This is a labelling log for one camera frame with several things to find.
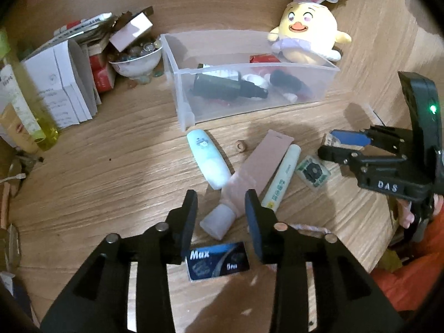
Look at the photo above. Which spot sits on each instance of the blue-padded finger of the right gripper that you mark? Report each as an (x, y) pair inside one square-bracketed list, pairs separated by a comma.
[(351, 138)]

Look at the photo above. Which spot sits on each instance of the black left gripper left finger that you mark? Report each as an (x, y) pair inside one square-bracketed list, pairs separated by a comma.
[(96, 298)]

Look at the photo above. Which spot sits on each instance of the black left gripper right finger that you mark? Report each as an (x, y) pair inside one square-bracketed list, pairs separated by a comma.
[(347, 298)]

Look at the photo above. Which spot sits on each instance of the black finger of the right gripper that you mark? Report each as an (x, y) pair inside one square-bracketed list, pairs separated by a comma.
[(343, 156)]

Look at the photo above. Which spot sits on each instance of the white green Ninino tube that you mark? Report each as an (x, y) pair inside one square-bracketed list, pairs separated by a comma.
[(278, 187)]

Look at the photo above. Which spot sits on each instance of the black small bottle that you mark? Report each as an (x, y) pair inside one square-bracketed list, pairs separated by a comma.
[(288, 82)]

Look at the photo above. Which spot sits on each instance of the pink tube with white cap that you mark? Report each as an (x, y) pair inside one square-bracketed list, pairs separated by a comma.
[(254, 174)]

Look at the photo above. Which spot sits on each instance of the small white jar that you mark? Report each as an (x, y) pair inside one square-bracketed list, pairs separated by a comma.
[(257, 80)]

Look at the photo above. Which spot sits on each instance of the black Max staples box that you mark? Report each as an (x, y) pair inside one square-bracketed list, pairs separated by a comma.
[(217, 261)]

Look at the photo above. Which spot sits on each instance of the red packet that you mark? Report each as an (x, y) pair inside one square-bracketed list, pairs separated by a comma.
[(264, 58)]

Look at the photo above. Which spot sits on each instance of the light blue white bottle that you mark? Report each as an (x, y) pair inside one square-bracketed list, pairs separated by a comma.
[(208, 158)]

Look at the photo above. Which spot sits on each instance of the dark green dropper bottle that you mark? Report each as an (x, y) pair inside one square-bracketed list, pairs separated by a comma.
[(221, 88)]

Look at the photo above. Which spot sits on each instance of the right hand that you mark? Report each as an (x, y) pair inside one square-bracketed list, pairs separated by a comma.
[(406, 217)]

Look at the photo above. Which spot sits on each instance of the green black sachet packet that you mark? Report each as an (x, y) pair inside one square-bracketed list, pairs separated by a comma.
[(313, 173)]

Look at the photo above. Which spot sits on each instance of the yellow chick bunny plush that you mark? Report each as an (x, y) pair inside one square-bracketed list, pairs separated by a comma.
[(307, 27)]

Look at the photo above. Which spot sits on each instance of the small wooden bead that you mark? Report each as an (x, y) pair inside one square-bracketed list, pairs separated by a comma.
[(241, 146)]

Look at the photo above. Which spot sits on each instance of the clear plastic storage bin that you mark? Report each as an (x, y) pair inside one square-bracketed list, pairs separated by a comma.
[(221, 73)]

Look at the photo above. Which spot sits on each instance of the yellow-green spray bottle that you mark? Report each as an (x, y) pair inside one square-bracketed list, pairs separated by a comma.
[(23, 95)]

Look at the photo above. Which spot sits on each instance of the beige cosmetic tube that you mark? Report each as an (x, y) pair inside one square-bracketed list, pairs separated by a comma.
[(17, 131)]

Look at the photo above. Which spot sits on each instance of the red box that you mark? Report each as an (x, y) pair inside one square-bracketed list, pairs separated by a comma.
[(103, 73)]

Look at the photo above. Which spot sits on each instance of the white paper boxes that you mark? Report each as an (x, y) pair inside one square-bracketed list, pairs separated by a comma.
[(64, 80)]

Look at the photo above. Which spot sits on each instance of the white bowl of marbles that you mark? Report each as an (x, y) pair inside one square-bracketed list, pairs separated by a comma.
[(136, 67)]

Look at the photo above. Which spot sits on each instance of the small pink white box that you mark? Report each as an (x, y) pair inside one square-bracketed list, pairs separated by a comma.
[(134, 29)]

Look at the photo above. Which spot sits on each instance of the stack of papers and books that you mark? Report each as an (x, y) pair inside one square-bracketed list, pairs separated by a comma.
[(86, 30)]

